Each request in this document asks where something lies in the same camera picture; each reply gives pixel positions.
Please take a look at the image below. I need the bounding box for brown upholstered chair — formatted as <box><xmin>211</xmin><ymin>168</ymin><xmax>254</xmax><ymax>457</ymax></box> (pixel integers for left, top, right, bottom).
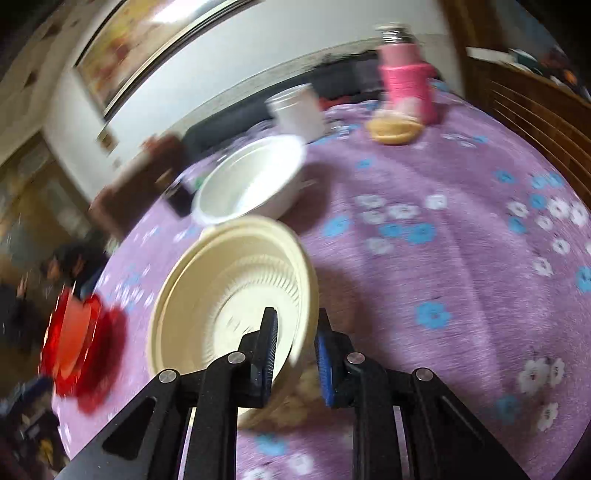
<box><xmin>88</xmin><ymin>134</ymin><xmax>188</xmax><ymax>241</ymax></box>

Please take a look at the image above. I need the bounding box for cream plastic bowl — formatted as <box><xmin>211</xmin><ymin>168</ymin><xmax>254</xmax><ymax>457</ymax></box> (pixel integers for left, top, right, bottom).
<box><xmin>147</xmin><ymin>217</ymin><xmax>320</xmax><ymax>430</ymax></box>

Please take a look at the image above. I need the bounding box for pink knit-sleeved bottle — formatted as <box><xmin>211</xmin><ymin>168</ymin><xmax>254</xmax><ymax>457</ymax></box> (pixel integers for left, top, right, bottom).
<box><xmin>376</xmin><ymin>24</ymin><xmax>440</xmax><ymax>125</ymax></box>

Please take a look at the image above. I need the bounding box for framed wall painting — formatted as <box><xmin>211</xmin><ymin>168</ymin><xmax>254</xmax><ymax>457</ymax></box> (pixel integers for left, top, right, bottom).
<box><xmin>74</xmin><ymin>0</ymin><xmax>259</xmax><ymax>123</ymax></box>

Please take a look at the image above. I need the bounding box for wooden slatted cabinet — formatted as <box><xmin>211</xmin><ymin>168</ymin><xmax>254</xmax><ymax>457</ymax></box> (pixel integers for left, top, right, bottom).
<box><xmin>464</xmin><ymin>44</ymin><xmax>591</xmax><ymax>195</ymax></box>

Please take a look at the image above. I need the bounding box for wooden door frame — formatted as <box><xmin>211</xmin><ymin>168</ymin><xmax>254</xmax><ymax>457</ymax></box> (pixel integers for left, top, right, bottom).
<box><xmin>438</xmin><ymin>0</ymin><xmax>476</xmax><ymax>97</ymax></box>

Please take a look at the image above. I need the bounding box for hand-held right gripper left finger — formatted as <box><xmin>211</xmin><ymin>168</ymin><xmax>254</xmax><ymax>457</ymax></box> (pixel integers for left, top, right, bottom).
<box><xmin>58</xmin><ymin>307</ymin><xmax>279</xmax><ymax>480</ymax></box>

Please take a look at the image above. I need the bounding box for purple floral tablecloth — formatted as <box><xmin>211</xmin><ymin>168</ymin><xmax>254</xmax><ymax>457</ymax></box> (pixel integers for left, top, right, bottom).
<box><xmin>51</xmin><ymin>88</ymin><xmax>591</xmax><ymax>480</ymax></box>

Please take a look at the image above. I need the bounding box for dark bundle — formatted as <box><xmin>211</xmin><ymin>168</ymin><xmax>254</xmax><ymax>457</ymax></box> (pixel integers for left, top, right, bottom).
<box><xmin>41</xmin><ymin>240</ymin><xmax>112</xmax><ymax>301</ymax></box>

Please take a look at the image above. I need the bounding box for white paper bowl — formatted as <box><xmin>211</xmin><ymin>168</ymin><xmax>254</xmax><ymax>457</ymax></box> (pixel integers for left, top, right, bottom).
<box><xmin>191</xmin><ymin>135</ymin><xmax>309</xmax><ymax>227</ymax></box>

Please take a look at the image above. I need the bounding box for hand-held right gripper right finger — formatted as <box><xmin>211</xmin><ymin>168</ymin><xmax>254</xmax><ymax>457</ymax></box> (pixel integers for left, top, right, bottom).
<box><xmin>314</xmin><ymin>308</ymin><xmax>532</xmax><ymax>480</ymax></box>

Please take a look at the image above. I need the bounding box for pile of assorted clutter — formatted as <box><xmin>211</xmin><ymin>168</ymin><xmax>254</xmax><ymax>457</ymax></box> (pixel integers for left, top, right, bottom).
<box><xmin>508</xmin><ymin>44</ymin><xmax>591</xmax><ymax>97</ymax></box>

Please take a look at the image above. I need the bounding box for bagged bread bun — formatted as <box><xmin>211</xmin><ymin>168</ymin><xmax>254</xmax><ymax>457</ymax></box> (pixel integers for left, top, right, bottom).
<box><xmin>367</xmin><ymin>108</ymin><xmax>423</xmax><ymax>146</ymax></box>

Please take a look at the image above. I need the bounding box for dark wooden cabinet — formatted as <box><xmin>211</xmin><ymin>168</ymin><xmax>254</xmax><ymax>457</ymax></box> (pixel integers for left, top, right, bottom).
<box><xmin>0</xmin><ymin>131</ymin><xmax>100</xmax><ymax>278</ymax></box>

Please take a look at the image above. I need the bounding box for dark blue sofa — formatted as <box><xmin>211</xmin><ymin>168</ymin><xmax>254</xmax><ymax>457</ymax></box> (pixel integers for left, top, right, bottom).
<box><xmin>182</xmin><ymin>51</ymin><xmax>384</xmax><ymax>162</ymax></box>

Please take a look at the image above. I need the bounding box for white plastic jar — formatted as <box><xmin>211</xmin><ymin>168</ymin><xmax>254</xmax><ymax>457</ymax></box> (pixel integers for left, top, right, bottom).
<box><xmin>265</xmin><ymin>84</ymin><xmax>326</xmax><ymax>144</ymax></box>

